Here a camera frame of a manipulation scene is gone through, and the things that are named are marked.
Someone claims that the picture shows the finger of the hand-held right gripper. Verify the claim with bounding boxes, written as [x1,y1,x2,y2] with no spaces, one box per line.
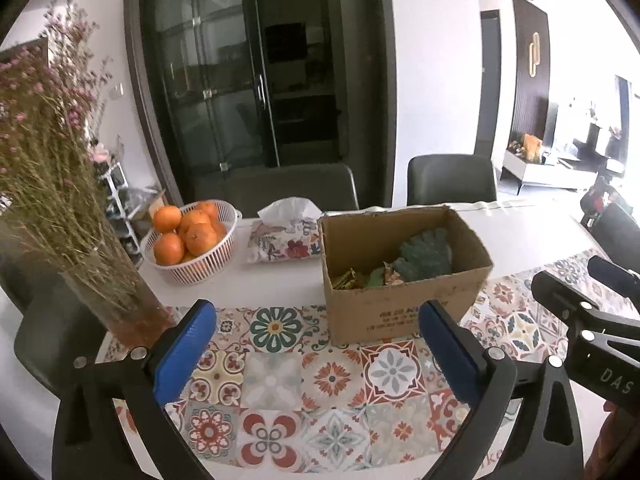
[530,269,602,334]
[587,255,640,306]

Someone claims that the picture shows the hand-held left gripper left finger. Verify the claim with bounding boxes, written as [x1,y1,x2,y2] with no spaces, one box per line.
[51,299,219,480]

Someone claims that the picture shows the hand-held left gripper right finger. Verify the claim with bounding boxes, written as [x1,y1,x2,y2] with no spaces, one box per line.
[418,300,586,480]

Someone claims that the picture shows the brown cardboard box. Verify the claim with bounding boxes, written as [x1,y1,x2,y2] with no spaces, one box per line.
[317,205,495,347]

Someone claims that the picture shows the green leaf plush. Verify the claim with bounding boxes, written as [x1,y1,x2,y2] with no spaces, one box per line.
[397,227,454,281]

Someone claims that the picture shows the person's right hand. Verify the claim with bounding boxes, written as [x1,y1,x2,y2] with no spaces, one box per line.
[587,400,621,480]

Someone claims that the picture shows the glass vase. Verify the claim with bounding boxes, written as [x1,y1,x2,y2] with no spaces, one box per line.
[60,265,177,349]

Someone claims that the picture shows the white plastic basket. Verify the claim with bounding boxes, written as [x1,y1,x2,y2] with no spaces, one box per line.
[139,200,244,285]

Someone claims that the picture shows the pile of oranges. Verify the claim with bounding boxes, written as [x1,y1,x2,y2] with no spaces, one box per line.
[152,200,229,266]

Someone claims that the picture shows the white low console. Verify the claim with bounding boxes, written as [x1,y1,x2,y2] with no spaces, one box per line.
[502,150,601,197]

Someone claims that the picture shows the patterned tile table mat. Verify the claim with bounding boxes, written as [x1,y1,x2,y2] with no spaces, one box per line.
[95,247,640,476]

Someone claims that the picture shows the floral tissue pack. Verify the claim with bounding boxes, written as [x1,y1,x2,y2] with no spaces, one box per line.
[245,217,323,264]

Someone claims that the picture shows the white shelf rack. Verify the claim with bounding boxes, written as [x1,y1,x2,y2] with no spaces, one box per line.
[92,135,167,257]

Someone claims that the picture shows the white tissue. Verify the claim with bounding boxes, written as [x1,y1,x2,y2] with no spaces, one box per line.
[257,198,322,224]

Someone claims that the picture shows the dark doorway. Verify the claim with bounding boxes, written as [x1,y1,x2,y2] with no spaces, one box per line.
[475,10,503,159]

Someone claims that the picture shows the dried flower bunch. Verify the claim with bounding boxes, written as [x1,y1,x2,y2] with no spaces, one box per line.
[0,2,151,321]

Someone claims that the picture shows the black glass door cabinet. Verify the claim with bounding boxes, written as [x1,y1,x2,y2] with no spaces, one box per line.
[123,0,401,207]

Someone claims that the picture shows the dark slatted wall panel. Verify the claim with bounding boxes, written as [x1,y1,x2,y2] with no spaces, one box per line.
[509,0,551,152]

